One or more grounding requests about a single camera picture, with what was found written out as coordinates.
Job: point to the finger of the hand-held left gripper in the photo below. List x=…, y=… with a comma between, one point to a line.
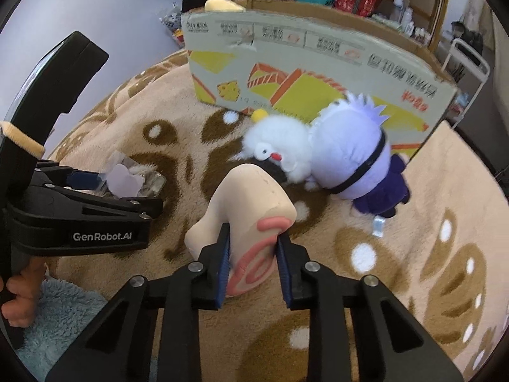
x=131, y=207
x=85, y=179

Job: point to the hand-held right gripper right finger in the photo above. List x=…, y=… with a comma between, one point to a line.
x=283, y=270

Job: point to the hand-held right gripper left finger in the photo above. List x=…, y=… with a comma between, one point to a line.
x=222, y=266

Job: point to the clear plastic packet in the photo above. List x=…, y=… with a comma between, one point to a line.
x=127, y=179

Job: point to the pink swirl cake roll plush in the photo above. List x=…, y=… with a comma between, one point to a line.
x=246, y=203

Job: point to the yellow plush toy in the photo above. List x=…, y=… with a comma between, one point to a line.
x=222, y=4

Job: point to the printed cardboard box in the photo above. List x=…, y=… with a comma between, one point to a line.
x=318, y=47

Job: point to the person's left hand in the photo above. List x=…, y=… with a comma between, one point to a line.
x=24, y=306

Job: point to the light blue fluffy blanket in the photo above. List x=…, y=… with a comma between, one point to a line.
x=59, y=314

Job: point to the lavender blindfolded plush doll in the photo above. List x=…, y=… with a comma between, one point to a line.
x=346, y=155

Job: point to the white fluffy plush toy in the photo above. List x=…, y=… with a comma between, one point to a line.
x=278, y=135

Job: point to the bag of toys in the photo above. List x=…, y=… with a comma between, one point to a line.
x=173, y=24

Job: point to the group of cosmetic bottles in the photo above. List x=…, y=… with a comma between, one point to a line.
x=405, y=14

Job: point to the white trolley cart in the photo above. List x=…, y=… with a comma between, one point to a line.
x=477, y=59

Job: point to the black bag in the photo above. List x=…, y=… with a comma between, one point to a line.
x=467, y=34

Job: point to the wooden shelf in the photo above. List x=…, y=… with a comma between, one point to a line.
x=441, y=4

